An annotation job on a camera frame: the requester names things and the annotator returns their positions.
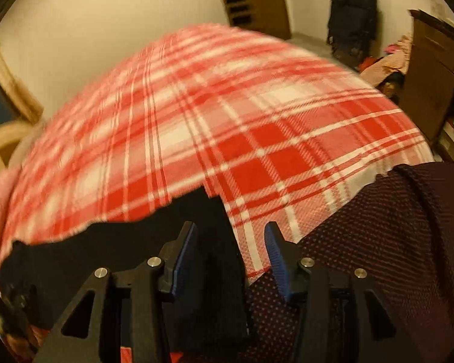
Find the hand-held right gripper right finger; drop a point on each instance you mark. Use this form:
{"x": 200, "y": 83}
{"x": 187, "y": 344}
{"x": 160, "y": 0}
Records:
{"x": 278, "y": 257}

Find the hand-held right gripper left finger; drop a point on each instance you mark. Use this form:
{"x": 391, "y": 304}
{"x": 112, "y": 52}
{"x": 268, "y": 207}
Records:
{"x": 183, "y": 253}

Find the black pants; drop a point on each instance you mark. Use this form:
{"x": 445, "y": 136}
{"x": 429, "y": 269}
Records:
{"x": 136, "y": 245}

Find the person's dark dotted clothing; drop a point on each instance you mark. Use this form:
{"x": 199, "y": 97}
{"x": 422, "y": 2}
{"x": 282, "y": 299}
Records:
{"x": 382, "y": 242}

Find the red plaid bed sheet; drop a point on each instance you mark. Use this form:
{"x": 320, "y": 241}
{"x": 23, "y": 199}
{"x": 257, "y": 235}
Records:
{"x": 212, "y": 121}

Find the cream and brown headboard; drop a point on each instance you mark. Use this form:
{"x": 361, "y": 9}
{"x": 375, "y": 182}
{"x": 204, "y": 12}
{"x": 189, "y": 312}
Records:
{"x": 3, "y": 136}

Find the pile of colourful clothes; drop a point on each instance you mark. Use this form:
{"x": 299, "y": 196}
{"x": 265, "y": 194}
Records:
{"x": 389, "y": 64}

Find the brown wooden cabinet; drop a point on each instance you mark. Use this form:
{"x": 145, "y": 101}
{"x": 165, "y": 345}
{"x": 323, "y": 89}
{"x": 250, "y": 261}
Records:
{"x": 427, "y": 64}

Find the wooden slatted chair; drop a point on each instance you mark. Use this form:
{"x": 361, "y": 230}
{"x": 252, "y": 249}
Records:
{"x": 237, "y": 7}

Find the black backpack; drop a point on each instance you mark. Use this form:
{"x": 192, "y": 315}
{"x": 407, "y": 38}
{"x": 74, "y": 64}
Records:
{"x": 352, "y": 15}

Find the brown wooden door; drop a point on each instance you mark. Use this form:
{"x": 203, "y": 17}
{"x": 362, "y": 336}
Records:
{"x": 265, "y": 0}

